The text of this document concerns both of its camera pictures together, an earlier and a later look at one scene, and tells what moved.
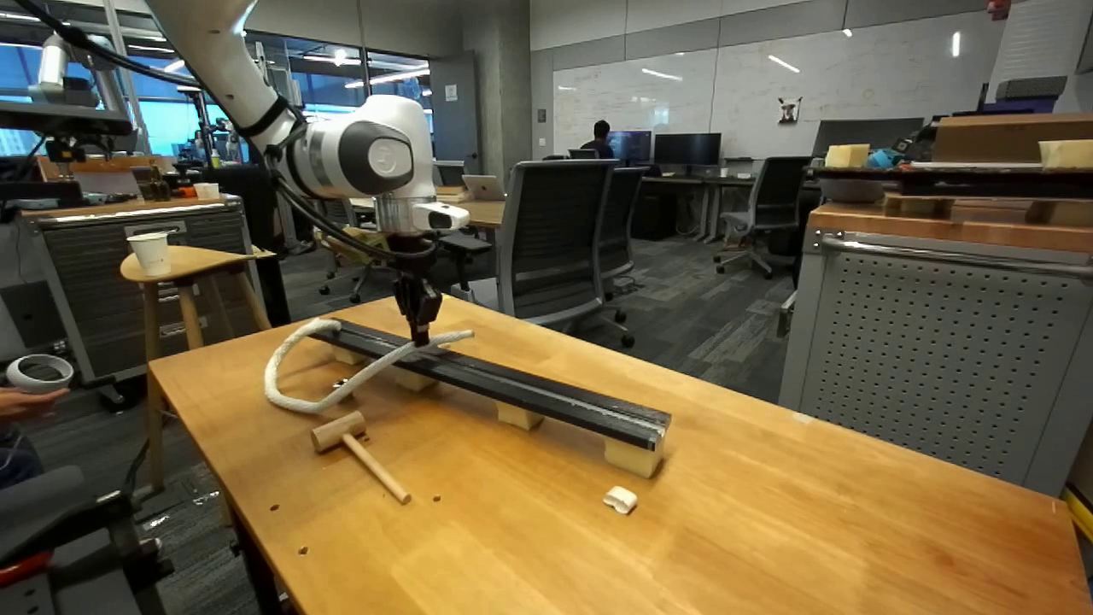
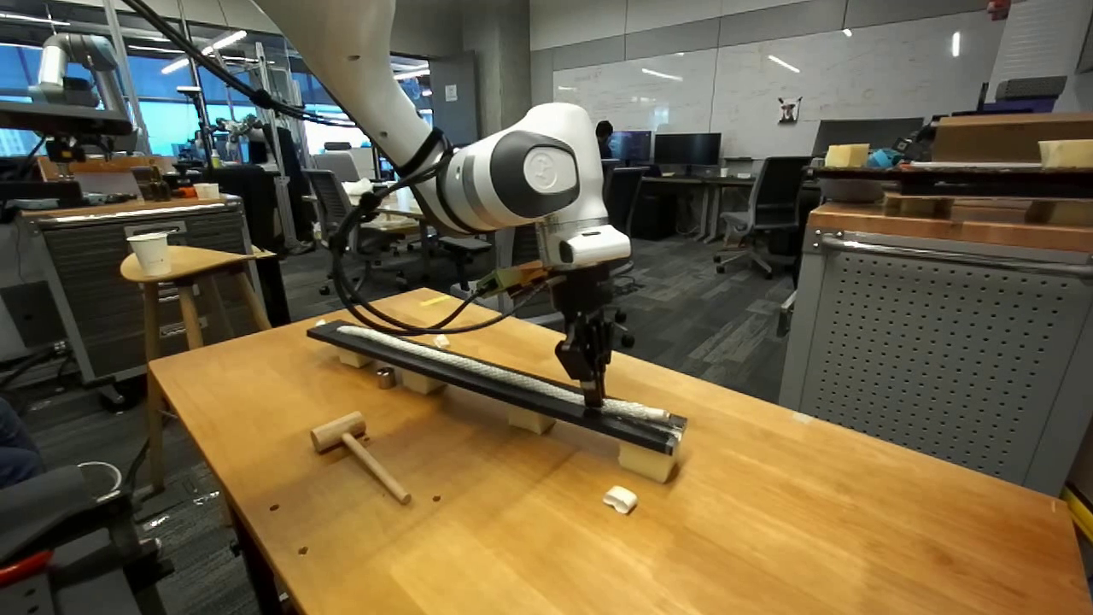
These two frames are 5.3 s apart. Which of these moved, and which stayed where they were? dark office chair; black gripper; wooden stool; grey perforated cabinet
Moved: black gripper
Stayed: dark office chair; wooden stool; grey perforated cabinet
